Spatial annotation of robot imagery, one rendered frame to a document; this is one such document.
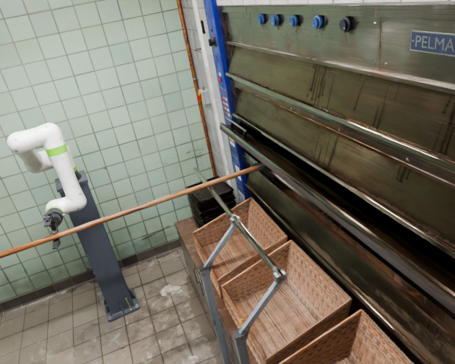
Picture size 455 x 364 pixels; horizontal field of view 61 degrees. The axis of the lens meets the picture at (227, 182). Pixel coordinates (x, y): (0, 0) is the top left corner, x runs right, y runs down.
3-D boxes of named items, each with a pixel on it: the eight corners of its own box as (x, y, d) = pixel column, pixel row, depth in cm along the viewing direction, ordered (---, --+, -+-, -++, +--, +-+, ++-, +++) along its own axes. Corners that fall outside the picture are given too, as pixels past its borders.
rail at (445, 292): (219, 125, 250) (222, 125, 251) (461, 310, 97) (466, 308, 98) (219, 122, 249) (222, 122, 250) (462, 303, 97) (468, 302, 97)
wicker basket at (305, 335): (296, 274, 239) (292, 237, 226) (356, 340, 191) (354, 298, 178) (223, 305, 226) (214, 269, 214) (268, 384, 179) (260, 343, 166)
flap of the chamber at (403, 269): (219, 129, 251) (248, 126, 258) (458, 318, 98) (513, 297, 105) (219, 125, 250) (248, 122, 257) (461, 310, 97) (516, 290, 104)
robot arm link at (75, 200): (48, 154, 230) (46, 158, 220) (68, 149, 233) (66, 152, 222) (71, 210, 241) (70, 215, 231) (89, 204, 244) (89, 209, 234)
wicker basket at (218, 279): (257, 227, 289) (251, 195, 277) (293, 271, 241) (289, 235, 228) (195, 249, 278) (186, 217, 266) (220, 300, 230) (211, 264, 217)
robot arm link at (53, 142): (34, 126, 224) (32, 127, 213) (56, 119, 228) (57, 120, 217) (46, 155, 229) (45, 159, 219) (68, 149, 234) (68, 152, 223)
